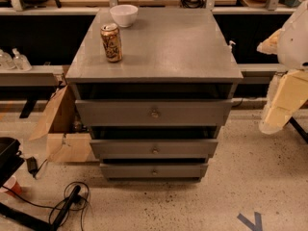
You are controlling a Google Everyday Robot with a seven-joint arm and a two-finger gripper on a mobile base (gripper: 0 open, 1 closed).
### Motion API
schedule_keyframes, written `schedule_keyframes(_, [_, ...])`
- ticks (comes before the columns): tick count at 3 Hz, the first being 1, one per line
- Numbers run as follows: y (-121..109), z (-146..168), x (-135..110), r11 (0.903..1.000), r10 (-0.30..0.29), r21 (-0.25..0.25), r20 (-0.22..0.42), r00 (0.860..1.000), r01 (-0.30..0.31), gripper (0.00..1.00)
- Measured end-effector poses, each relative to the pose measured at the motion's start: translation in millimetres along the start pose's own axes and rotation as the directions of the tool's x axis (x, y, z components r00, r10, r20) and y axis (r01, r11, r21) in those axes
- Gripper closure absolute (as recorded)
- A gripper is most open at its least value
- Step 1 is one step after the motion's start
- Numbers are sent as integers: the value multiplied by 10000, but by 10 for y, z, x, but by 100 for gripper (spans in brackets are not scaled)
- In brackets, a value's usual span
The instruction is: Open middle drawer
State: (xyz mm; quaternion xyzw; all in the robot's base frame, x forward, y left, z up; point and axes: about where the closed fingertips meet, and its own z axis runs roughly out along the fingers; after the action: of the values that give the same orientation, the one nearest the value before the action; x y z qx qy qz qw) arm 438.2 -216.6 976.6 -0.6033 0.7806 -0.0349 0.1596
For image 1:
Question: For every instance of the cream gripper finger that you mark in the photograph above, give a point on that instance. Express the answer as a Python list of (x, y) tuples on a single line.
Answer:
[(286, 94), (269, 45)]

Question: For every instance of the grey drawer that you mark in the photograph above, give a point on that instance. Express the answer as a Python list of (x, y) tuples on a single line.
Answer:
[(153, 112), (153, 149), (113, 171)]

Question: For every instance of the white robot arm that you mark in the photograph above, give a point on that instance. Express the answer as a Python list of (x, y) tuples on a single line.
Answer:
[(292, 45)]

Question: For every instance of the grey top drawer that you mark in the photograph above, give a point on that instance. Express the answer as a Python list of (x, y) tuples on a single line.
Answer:
[(153, 112)]

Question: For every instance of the grey bottom drawer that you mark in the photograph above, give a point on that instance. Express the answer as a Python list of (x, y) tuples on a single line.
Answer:
[(113, 171)]

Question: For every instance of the small white pump bottle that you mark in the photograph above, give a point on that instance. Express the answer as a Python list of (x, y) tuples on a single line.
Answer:
[(232, 45)]

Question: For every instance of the white bowl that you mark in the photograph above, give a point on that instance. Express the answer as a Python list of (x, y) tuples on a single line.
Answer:
[(124, 15)]

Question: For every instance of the gold soda can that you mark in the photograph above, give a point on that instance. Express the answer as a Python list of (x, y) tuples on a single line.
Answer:
[(111, 39)]

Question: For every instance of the cardboard box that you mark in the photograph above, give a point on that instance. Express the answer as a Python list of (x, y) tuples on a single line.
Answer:
[(63, 145)]

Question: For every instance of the clear sanitizer bottle right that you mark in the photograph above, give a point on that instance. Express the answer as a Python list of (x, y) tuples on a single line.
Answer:
[(21, 61)]

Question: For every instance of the clear sanitizer bottle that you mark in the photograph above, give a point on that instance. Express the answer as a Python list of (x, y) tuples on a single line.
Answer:
[(21, 61), (6, 61)]

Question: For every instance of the clear sanitizer bottle left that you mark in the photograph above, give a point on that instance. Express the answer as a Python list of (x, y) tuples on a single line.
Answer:
[(6, 61)]

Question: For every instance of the black power adapter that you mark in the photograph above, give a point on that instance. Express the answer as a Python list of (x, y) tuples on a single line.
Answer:
[(32, 165)]

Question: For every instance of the black bin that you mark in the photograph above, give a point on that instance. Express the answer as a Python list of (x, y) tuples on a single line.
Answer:
[(10, 158)]

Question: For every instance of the red plastic cup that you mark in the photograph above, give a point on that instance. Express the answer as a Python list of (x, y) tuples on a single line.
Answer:
[(11, 187)]

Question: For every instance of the black metal stand leg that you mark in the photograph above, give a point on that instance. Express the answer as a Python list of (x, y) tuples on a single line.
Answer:
[(37, 224)]

